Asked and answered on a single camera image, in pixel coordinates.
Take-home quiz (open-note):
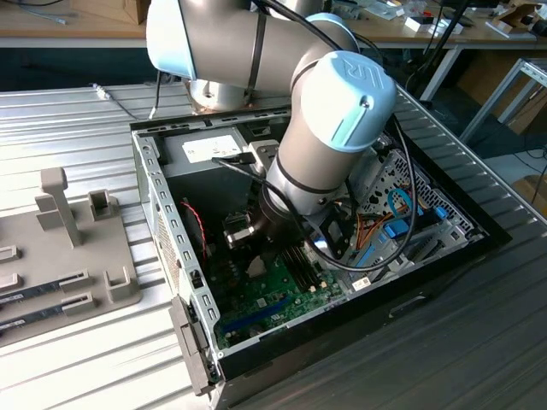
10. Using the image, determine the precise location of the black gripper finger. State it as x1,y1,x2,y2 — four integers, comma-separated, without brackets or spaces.
223,227,258,251

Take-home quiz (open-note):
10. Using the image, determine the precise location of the CPU socket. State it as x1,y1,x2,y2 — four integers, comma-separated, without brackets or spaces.
243,252,275,284

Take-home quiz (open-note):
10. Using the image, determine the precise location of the metal socket cover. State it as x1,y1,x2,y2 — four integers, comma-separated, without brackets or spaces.
222,212,253,231

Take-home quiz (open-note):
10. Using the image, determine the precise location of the black RAM slot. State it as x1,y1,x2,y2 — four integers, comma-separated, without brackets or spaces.
285,247,314,291
296,243,324,287
280,249,309,294
291,245,319,290

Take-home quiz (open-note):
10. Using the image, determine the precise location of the grey power supply unit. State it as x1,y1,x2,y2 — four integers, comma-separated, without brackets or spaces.
160,126,260,223

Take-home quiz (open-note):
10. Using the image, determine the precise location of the green motherboard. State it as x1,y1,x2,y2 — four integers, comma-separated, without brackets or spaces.
204,243,348,349

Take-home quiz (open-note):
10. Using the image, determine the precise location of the blue expansion slot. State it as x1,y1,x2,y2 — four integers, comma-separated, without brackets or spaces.
222,297,289,337

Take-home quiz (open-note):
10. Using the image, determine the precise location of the grey metal drive cage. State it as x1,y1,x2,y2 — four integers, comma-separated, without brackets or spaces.
341,147,388,206

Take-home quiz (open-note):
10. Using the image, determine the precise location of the hard disk in blue carrier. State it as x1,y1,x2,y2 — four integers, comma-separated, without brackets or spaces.
383,207,446,241

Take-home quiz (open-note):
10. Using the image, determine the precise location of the black open PC case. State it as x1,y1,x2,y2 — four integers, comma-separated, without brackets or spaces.
130,91,513,410

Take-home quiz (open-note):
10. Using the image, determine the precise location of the perforated metal disk cage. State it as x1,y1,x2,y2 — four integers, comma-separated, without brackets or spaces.
352,136,491,278

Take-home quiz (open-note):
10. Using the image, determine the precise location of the grey parts rack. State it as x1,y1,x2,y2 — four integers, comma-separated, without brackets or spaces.
0,167,144,348

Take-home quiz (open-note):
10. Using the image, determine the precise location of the RAM stick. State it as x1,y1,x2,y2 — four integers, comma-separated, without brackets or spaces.
0,303,73,333
0,278,72,305

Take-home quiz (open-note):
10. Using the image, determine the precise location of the small white box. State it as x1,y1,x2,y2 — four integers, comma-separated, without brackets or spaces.
403,15,432,33

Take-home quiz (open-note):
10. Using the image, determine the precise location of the cardboard box on desk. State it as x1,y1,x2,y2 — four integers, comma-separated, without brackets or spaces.
122,0,150,26

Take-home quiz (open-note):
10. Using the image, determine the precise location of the black stand pole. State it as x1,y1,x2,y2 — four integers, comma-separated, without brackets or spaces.
422,0,471,61

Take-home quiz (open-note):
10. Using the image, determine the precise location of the brown cardboard box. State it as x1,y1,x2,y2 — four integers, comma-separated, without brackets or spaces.
510,174,547,214

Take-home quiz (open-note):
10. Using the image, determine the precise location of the wooden desk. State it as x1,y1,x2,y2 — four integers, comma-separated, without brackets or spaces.
0,0,547,50

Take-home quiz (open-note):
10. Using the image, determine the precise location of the case fan with red wire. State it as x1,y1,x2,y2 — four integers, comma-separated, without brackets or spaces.
178,196,211,261

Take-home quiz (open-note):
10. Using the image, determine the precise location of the orange yellow red wire bundle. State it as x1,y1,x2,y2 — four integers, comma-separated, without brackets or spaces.
355,209,397,252

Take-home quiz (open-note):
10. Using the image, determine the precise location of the blue SATA wire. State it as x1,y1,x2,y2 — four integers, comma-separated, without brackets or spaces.
385,186,425,215

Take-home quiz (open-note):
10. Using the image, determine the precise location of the thick black camera cable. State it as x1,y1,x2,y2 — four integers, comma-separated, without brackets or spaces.
211,114,416,273

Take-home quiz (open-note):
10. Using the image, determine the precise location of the thin black cable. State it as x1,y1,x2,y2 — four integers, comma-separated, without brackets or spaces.
150,70,167,120

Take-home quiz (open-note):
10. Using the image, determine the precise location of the grey cable with white plug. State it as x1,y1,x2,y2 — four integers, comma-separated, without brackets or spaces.
90,82,151,121

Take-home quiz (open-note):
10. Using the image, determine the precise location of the aluminium profile frame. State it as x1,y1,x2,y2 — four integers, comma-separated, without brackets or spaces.
459,57,547,146

